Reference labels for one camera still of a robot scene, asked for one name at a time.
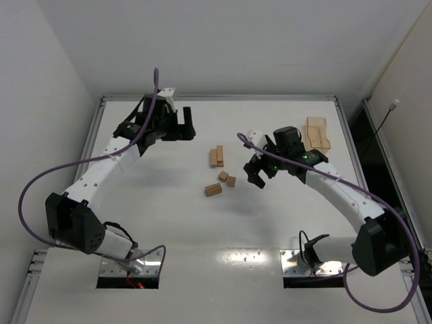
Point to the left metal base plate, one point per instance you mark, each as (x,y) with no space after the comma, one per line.
(146,266)

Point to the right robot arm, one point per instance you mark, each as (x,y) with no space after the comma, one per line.
(381,233)

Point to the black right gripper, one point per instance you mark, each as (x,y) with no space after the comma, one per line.
(260,163)

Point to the aluminium table frame rail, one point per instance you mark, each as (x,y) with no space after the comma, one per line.
(223,262)

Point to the small wooden cube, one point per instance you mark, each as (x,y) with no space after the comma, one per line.
(231,181)

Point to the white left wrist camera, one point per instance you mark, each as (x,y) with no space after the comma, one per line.
(168,94)

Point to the long wooden block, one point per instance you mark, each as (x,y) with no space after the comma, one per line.
(220,157)

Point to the amber transparent plastic bin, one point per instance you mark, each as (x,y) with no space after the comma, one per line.
(315,134)

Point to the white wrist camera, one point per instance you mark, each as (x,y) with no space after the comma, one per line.
(257,138)
(168,94)

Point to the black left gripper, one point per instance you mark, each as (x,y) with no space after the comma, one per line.
(174,128)

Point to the wooden block cube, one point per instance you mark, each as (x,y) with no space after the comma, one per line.
(223,176)

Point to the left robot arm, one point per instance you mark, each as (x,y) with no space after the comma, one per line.
(72,216)

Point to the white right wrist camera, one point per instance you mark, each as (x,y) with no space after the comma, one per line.
(257,138)

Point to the wide wooden block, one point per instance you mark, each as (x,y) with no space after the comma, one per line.
(213,190)

